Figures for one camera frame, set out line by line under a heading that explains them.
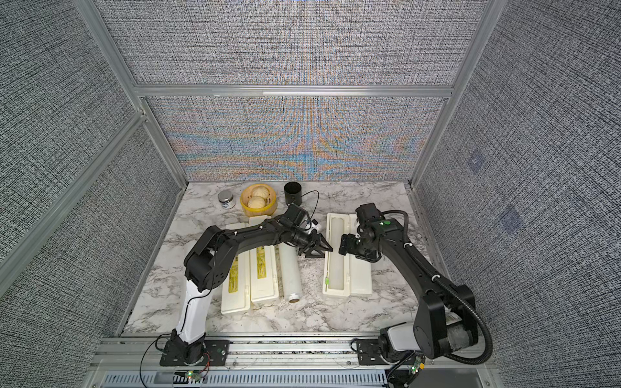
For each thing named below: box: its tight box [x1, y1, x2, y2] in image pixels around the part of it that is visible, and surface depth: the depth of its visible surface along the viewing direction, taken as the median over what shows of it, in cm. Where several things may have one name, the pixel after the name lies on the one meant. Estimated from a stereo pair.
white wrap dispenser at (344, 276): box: [322, 212, 373, 298], surface depth 84 cm
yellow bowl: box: [240, 183, 278, 217], surface depth 111 cm
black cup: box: [283, 181, 302, 207], surface depth 108 cm
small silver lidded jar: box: [217, 189, 237, 210], surface depth 109 cm
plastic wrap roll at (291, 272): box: [278, 242, 303, 304], surface depth 86 cm
